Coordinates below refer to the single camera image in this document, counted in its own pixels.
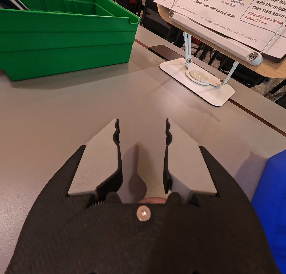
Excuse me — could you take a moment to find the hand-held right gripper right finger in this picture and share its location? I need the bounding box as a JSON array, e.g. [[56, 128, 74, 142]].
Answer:
[[163, 118, 217, 203]]

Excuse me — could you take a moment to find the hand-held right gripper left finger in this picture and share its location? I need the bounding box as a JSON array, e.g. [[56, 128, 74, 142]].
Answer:
[[68, 118, 123, 200]]

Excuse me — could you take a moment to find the blue plastic bin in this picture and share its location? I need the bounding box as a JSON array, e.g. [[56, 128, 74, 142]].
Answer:
[[251, 150, 286, 274]]

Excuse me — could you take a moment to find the desk cable hatch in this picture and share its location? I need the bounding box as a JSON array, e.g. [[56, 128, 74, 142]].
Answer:
[[149, 45, 216, 76]]

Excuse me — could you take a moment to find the instruction sheet on stand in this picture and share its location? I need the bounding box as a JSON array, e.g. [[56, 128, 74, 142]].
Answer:
[[157, 0, 286, 106]]

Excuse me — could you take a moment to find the printed instruction sheet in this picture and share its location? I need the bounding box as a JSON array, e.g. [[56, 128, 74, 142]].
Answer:
[[154, 0, 286, 58]]

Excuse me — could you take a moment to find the black office chair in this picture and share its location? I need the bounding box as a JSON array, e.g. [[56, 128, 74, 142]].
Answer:
[[218, 56, 272, 89], [140, 1, 186, 43]]

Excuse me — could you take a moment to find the green plastic bin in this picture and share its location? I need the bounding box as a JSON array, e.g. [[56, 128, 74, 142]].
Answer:
[[0, 0, 141, 81]]

